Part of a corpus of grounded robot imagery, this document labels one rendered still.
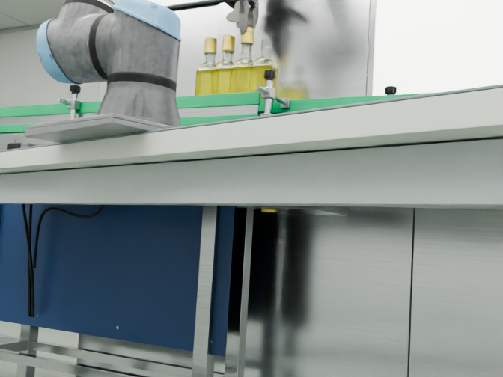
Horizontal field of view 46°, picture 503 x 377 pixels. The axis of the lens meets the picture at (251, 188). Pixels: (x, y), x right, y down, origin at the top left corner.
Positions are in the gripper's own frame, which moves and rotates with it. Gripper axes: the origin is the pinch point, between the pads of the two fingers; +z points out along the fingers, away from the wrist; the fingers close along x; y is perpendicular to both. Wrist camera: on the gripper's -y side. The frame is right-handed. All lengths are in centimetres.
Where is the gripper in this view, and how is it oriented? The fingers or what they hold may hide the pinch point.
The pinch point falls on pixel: (248, 32)
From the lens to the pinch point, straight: 168.5
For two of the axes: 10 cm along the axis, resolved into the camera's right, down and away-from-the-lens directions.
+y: -9.0, -0.1, 4.3
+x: -4.3, -1.0, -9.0
